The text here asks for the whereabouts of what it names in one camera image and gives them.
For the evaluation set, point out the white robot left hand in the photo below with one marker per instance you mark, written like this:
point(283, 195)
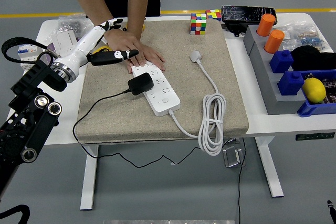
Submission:
point(78, 48)

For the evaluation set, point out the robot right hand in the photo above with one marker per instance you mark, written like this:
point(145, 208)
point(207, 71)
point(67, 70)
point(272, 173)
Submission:
point(331, 207)

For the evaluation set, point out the person's left hand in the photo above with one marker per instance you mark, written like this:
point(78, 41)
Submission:
point(155, 57)

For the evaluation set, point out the person's right hand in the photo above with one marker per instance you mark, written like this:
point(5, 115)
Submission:
point(123, 40)

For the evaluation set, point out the black power adapter plug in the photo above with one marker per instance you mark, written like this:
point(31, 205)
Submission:
point(140, 83)

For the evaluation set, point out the white power strip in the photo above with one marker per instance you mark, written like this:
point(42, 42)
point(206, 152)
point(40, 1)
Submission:
point(165, 100)

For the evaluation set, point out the yellow tape measure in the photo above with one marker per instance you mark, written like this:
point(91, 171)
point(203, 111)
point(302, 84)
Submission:
point(103, 48)

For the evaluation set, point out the small yellow object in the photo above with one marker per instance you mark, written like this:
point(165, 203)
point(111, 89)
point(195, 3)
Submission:
point(143, 27)

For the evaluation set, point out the clear bag of screws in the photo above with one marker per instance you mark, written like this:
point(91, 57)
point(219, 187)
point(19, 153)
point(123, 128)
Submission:
point(70, 26)

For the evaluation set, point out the grey-brown table mat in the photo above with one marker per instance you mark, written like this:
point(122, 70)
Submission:
point(183, 82)

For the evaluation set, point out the white circuit breaker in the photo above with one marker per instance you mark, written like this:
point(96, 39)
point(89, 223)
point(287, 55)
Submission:
point(26, 51)

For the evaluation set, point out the large colourful puzzle cube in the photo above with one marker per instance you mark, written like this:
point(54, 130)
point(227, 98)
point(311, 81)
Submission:
point(198, 24)

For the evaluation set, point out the white table leg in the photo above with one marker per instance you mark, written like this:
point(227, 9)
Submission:
point(270, 171)
point(89, 182)

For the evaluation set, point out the table height control panel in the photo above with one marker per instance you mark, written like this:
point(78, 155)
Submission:
point(315, 136)

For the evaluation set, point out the small colourful puzzle cube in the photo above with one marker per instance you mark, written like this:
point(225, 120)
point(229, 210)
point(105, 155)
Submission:
point(214, 14)

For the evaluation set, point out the black film-wrapped box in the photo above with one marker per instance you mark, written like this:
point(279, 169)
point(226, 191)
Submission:
point(236, 14)

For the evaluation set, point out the blue plastic bin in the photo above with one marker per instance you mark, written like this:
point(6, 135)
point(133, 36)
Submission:
point(310, 108)

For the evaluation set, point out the grey stepped peg base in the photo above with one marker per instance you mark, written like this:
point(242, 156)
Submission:
point(263, 72)

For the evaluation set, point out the clear acrylic stand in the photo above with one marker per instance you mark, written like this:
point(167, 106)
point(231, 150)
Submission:
point(231, 140)
point(232, 155)

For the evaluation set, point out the orange cylinder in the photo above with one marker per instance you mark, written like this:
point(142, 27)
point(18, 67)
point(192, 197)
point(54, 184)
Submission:
point(274, 42)
point(266, 25)

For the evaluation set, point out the yellow lemon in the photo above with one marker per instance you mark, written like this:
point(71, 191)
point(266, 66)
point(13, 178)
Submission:
point(314, 90)

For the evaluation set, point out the blue peg block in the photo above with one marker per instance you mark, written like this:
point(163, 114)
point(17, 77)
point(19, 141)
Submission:
point(281, 61)
point(290, 84)

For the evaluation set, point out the clear bag of parts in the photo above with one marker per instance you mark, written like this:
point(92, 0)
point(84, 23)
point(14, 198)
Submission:
point(302, 35)

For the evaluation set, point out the white switch panel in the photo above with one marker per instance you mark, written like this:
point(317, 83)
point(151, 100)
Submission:
point(64, 40)

